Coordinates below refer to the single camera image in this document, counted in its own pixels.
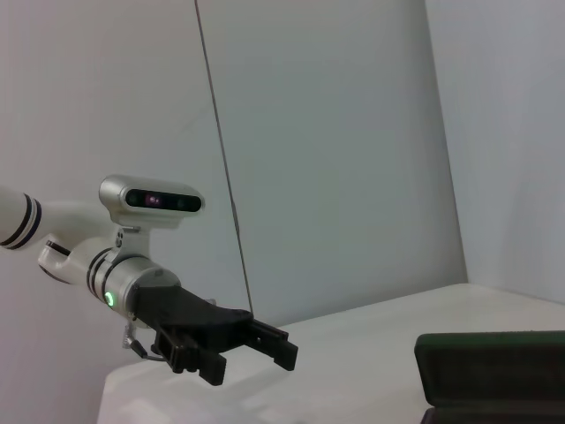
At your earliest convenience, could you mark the green glasses case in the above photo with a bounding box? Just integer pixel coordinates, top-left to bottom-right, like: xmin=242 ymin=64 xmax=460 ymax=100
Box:
xmin=414 ymin=329 xmax=565 ymax=424

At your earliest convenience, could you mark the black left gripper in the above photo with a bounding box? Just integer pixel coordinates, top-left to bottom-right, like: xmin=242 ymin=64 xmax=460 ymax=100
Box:
xmin=131 ymin=284 xmax=300 ymax=387

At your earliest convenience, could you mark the left gripper connector cable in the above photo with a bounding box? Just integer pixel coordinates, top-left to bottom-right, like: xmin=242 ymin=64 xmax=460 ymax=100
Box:
xmin=121 ymin=324 xmax=171 ymax=366

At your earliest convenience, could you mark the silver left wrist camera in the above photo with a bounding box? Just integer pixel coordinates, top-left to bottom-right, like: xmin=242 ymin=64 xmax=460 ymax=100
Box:
xmin=98 ymin=174 xmax=206 ymax=231

